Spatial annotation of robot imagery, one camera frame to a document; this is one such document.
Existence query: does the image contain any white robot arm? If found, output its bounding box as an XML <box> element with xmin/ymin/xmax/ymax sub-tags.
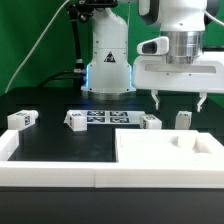
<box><xmin>82</xmin><ymin>0</ymin><xmax>224</xmax><ymax>101</ymax></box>

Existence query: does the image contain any white cable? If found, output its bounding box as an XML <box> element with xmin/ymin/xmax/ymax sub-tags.
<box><xmin>4</xmin><ymin>0</ymin><xmax>72</xmax><ymax>95</ymax></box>

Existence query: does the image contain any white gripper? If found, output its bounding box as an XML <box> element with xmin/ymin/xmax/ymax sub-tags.
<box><xmin>132</xmin><ymin>36</ymin><xmax>224</xmax><ymax>112</ymax></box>

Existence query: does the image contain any white U-shaped fence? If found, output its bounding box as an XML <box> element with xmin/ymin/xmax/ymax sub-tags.
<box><xmin>0</xmin><ymin>130</ymin><xmax>224</xmax><ymax>189</ymax></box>

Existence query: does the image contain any printed marker sheet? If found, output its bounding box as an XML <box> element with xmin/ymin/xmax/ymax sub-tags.
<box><xmin>63</xmin><ymin>110</ymin><xmax>149</xmax><ymax>125</ymax></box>

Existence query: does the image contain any black cable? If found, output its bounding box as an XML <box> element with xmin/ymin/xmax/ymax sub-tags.
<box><xmin>39</xmin><ymin>70</ymin><xmax>88</xmax><ymax>89</ymax></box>

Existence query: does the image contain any white square tabletop part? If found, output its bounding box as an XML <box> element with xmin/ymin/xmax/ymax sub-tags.
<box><xmin>115</xmin><ymin>129</ymin><xmax>224</xmax><ymax>164</ymax></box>

